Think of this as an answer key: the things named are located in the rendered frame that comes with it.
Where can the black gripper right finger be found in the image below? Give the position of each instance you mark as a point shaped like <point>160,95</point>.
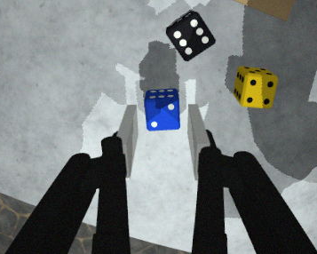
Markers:
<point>269,222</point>

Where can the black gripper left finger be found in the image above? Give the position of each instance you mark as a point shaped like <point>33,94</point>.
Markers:
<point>52,226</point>

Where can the yellow die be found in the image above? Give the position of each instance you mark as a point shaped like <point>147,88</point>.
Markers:
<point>255,87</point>

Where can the black die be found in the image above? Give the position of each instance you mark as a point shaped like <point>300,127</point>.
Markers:
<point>190,35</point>

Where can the blue die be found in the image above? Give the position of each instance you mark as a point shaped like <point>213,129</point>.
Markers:
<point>162,110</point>

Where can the tan mat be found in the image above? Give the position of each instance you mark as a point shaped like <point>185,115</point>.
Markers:
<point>277,8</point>

